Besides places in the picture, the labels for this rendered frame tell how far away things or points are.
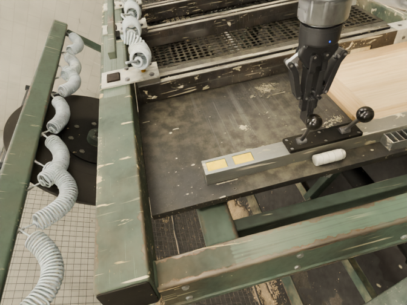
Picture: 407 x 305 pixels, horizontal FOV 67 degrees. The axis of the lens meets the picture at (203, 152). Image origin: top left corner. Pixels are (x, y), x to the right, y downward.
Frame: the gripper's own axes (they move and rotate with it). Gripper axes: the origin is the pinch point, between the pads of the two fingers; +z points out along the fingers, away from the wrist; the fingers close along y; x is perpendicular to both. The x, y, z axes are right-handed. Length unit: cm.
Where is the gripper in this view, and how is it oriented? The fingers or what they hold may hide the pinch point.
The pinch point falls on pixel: (307, 108)
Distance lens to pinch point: 74.8
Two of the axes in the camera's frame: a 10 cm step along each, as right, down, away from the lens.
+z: 1.1, 7.1, 7.0
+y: -9.7, 2.3, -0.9
